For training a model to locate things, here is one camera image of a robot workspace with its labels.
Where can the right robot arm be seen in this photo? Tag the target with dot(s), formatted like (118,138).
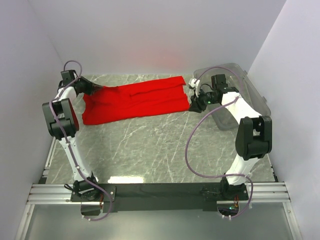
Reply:
(254,135)

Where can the clear plastic bin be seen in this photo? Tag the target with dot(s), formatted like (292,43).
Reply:
(232,71)

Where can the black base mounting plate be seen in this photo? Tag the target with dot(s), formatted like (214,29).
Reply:
(170,196)

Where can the red t shirt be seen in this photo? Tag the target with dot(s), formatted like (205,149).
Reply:
(136,100)

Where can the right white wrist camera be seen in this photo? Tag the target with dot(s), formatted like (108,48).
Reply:
(195,85)

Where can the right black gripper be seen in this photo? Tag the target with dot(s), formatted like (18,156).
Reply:
(196,103)

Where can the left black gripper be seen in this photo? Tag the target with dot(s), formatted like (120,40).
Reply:
(92,87)

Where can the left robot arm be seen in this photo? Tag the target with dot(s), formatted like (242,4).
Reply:
(62,124)

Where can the aluminium rail frame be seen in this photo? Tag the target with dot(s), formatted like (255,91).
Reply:
(149,151)

